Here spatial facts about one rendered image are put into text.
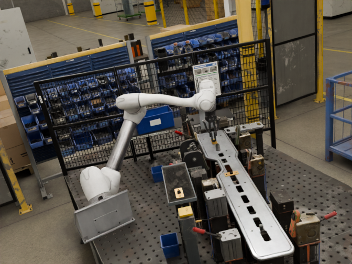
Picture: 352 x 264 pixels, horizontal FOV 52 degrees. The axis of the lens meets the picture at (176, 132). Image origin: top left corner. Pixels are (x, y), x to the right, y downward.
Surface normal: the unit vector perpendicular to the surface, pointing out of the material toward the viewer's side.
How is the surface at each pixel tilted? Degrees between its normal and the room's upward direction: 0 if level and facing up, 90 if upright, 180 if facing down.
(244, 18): 90
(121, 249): 0
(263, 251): 0
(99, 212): 90
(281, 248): 0
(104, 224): 90
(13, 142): 93
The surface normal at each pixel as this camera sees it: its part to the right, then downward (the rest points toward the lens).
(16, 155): 0.54, 0.25
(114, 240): -0.16, -0.90
